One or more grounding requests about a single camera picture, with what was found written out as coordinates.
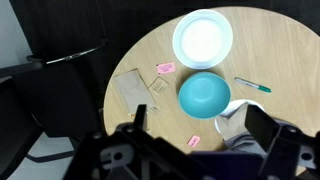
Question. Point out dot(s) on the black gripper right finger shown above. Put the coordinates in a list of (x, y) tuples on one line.
[(261, 126)]

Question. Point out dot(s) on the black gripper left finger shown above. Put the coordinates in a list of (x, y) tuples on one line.
[(140, 116)]

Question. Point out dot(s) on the green capped marker pen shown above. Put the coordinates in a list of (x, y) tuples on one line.
[(250, 84)]

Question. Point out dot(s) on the white bowl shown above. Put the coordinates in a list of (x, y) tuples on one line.
[(235, 105)]

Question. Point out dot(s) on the teal bowl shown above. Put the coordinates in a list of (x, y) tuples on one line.
[(204, 95)]

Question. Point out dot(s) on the grey cloth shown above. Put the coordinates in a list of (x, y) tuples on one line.
[(241, 145)]

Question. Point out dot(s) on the small brown paper packet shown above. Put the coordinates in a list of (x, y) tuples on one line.
[(158, 84)]

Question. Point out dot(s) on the pink sugar packet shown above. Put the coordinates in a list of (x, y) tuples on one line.
[(165, 68), (193, 141)]

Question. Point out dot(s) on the black office chair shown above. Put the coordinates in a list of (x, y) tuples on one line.
[(56, 96)]

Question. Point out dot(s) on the white round plate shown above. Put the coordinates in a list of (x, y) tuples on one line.
[(202, 40)]

